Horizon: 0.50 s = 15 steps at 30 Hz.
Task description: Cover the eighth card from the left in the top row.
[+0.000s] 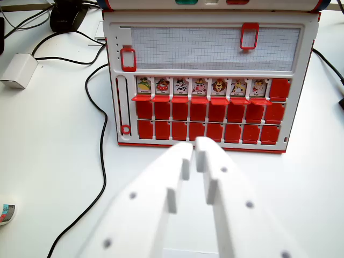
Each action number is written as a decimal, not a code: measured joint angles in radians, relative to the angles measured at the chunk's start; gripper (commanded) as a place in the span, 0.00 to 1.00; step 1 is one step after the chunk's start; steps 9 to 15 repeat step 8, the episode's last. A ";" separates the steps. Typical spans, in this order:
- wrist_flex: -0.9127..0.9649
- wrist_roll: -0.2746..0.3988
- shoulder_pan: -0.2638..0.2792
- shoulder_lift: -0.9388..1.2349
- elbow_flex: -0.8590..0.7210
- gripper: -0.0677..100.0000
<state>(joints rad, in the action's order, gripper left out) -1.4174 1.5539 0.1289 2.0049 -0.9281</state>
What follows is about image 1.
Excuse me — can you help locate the white roll with printed label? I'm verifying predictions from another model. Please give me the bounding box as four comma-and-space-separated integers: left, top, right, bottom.
0, 203, 17, 226

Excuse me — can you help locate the red and white game board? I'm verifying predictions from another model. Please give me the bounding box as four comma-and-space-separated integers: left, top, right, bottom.
96, 0, 333, 154

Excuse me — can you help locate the grey flat plate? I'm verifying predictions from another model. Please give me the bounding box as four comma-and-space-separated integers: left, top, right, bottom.
88, 21, 106, 46

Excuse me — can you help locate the white rectangular box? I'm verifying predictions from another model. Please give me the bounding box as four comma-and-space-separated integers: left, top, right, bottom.
0, 53, 39, 90

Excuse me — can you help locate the black bulky object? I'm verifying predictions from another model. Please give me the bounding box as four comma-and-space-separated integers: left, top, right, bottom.
49, 0, 91, 33

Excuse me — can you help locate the long black cable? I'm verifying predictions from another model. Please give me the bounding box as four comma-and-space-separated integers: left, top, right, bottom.
46, 63, 110, 258

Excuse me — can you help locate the black curved cable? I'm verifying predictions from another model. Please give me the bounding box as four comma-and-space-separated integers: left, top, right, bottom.
34, 44, 108, 66

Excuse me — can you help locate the black adapter cable with plug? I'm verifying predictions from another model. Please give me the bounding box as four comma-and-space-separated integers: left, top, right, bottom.
311, 48, 344, 84

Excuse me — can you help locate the black thin cable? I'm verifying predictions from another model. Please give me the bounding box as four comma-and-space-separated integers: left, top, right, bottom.
31, 30, 106, 54

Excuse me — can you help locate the grey thin cable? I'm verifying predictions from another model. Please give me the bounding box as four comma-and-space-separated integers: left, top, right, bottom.
0, 4, 52, 39

